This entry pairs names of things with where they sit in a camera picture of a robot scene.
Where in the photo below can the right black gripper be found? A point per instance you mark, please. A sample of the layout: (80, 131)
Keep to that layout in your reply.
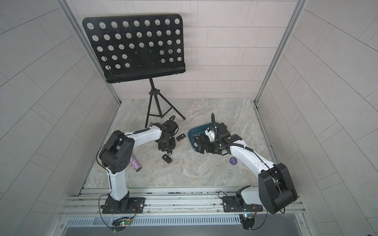
(208, 142)

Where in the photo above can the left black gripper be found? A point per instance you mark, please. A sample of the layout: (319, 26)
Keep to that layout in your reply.
(173, 147)

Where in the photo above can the black VW key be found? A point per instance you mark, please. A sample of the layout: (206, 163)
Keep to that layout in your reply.
(167, 158)
(181, 137)

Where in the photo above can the teal plastic storage box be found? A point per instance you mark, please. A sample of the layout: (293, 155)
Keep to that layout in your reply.
(202, 139)

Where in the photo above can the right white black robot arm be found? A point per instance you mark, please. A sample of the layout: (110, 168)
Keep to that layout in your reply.
(275, 191)

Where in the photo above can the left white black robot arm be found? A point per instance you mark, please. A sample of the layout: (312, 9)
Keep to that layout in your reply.
(116, 154)

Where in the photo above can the purple round sticker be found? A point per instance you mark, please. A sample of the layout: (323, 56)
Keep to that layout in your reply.
(233, 161)

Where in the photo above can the purple glitter cylinder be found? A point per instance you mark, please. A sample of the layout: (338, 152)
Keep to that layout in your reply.
(135, 164)

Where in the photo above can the right green circuit board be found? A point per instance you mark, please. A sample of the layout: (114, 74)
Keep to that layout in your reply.
(247, 220)

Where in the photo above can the green circuit board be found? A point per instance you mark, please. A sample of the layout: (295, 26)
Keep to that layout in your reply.
(247, 220)
(120, 224)

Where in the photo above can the left green circuit board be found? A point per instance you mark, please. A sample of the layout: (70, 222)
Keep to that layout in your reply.
(120, 224)

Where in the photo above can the black perforated music stand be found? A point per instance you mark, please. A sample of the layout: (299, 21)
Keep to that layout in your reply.
(131, 48)

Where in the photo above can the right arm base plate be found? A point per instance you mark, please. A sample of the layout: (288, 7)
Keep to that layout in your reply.
(230, 204)

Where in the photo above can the aluminium mounting rail frame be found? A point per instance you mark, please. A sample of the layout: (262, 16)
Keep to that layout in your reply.
(176, 211)

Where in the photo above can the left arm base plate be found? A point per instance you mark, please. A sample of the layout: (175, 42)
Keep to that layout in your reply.
(128, 205)

